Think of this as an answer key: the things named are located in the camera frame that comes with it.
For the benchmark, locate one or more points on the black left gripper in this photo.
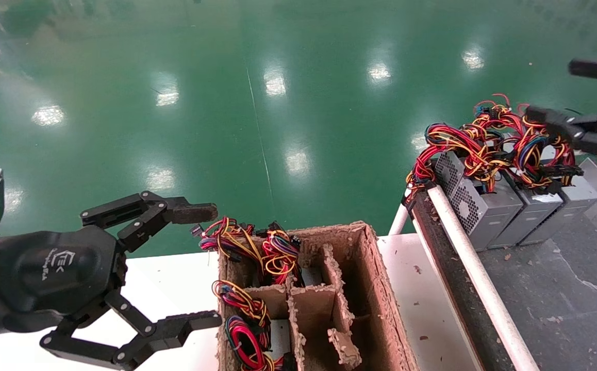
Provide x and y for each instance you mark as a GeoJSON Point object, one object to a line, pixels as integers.
{"type": "Point", "coordinates": [56, 268]}

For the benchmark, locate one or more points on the white conveyor frame leg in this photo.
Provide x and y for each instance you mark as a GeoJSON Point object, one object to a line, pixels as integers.
{"type": "Point", "coordinates": [399, 221]}

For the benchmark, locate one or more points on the brown pulp divider box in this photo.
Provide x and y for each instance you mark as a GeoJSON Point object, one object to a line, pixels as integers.
{"type": "Point", "coordinates": [381, 288]}

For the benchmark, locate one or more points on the white conveyor side rail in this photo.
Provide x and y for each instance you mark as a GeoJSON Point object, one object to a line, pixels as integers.
{"type": "Point", "coordinates": [484, 288]}

